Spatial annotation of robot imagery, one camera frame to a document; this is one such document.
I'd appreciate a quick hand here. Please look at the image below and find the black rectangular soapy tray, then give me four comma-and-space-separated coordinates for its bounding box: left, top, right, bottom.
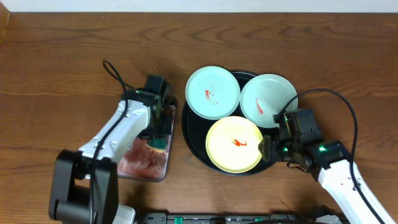
111, 100, 176, 182

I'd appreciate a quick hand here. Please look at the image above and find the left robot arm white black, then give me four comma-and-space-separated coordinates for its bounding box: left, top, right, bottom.
49, 90, 171, 224

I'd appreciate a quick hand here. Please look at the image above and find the mint plate with red streak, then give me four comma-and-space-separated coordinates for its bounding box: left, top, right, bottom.
240, 74, 297, 128

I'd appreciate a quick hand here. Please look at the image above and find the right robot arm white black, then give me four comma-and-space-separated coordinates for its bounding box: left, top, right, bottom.
258, 110, 393, 223

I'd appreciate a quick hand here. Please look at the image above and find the green scrubbing sponge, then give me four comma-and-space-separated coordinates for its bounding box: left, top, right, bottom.
146, 138, 167, 153

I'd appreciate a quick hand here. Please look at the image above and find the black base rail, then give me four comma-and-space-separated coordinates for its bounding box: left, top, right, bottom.
136, 205, 343, 224

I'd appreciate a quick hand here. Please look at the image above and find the mint plate upper left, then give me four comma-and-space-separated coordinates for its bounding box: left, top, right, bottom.
185, 66, 241, 120

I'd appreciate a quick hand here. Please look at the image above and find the yellow plate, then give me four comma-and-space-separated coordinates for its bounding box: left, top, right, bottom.
205, 116, 263, 174

